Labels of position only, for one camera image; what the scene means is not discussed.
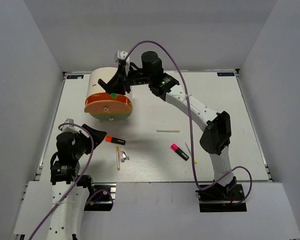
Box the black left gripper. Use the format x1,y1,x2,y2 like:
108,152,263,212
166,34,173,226
73,123,107,159

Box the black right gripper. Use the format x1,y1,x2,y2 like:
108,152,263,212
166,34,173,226
106,64,153,95

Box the green highlighter marker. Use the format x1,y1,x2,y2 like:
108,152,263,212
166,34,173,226
110,93,117,99

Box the orange highlighter marker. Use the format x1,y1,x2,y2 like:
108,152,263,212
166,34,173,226
105,135,126,145

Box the pink highlighter marker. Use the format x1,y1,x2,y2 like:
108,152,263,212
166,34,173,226
170,143,189,161

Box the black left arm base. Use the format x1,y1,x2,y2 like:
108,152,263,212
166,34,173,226
84,183,117,212

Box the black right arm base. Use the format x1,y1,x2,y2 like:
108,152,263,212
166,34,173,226
195,184,247,213

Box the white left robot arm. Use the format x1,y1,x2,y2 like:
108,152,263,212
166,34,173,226
46,123,107,240

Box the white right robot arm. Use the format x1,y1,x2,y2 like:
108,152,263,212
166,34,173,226
97,51,237,200

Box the beige orange round organizer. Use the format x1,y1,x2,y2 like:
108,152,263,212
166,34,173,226
84,67,133,122

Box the pink silver binder clip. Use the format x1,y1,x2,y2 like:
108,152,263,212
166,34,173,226
119,147,130,163

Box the blue label sticker left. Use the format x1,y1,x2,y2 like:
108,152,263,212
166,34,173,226
66,74,84,80

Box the blue label sticker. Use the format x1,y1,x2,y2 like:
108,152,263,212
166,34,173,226
66,74,84,80
217,72,235,77

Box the white pen yellow cap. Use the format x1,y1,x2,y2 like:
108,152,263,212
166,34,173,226
156,129,180,133

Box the white yellow pen right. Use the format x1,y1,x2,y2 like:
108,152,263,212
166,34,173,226
184,141,198,165

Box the blue label sticker right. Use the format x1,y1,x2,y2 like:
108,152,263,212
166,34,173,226
217,72,235,77

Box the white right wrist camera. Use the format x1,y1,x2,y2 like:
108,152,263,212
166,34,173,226
115,50,130,75

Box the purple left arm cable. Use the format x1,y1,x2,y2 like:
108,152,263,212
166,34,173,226
27,122,95,240

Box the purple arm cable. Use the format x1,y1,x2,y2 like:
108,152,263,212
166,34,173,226
126,40,253,206
27,122,95,240

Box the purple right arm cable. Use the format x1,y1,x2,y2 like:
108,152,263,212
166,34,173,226
126,40,253,206

